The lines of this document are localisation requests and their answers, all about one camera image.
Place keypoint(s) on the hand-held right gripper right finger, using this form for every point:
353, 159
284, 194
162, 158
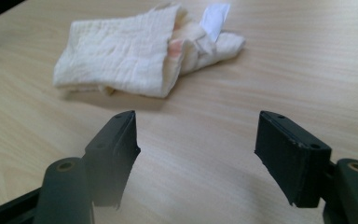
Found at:
292, 158

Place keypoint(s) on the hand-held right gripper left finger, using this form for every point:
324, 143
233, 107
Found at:
112, 161

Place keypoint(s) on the white cloth with pink flowers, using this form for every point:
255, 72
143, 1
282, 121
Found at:
118, 59

